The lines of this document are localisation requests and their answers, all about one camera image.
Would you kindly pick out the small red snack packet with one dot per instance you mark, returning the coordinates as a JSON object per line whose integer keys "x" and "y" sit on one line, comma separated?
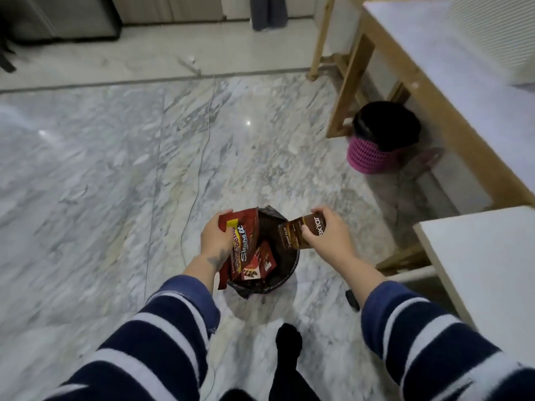
{"x": 263, "y": 263}

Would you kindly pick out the person's left hand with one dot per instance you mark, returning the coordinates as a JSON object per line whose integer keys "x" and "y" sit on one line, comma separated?
{"x": 212, "y": 242}

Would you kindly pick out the person's right forearm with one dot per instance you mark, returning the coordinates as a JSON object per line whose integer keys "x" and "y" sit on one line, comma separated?
{"x": 422, "y": 342}

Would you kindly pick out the small black floor object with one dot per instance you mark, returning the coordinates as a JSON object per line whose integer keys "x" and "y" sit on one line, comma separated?
{"x": 352, "y": 300}

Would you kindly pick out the person's right thumb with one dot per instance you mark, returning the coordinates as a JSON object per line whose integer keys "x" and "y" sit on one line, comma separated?
{"x": 309, "y": 234}

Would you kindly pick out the brown snack packet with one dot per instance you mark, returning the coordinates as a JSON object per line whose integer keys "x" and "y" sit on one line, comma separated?
{"x": 294, "y": 234}

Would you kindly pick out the pink basket with black bag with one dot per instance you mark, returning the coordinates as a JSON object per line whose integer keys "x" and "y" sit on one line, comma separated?
{"x": 382, "y": 137}

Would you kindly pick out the white power plug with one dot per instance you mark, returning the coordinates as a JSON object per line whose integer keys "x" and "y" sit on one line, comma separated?
{"x": 190, "y": 64}

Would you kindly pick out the grey metal cabinet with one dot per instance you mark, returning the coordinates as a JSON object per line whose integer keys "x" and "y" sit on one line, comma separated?
{"x": 62, "y": 16}

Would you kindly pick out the black trash bin with bag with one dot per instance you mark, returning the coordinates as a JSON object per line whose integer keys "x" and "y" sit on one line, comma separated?
{"x": 282, "y": 263}

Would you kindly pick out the black chair base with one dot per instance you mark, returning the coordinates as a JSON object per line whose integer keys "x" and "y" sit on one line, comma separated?
{"x": 6, "y": 56}

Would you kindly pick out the low white table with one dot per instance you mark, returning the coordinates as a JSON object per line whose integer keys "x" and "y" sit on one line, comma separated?
{"x": 489, "y": 271}

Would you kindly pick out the person's leg in black sock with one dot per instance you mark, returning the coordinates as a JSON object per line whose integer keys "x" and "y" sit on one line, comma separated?
{"x": 288, "y": 363}

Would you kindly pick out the person's right hand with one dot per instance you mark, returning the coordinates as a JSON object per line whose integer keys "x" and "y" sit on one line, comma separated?
{"x": 334, "y": 242}

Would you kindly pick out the white ribbed appliance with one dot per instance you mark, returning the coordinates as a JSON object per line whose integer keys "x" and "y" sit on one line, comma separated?
{"x": 497, "y": 33}

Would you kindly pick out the large red snack packet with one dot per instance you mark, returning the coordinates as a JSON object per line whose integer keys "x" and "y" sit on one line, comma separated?
{"x": 246, "y": 240}

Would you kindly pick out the wooden table with white top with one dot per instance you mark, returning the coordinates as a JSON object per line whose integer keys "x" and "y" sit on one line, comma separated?
{"x": 451, "y": 79}

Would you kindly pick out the person's left forearm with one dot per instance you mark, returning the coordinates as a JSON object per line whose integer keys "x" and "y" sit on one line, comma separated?
{"x": 163, "y": 338}

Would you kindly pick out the person's left fingers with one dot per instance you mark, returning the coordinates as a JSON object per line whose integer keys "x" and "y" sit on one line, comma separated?
{"x": 222, "y": 217}

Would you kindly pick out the hanging grey cloth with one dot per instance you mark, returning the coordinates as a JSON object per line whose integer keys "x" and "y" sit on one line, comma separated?
{"x": 268, "y": 12}

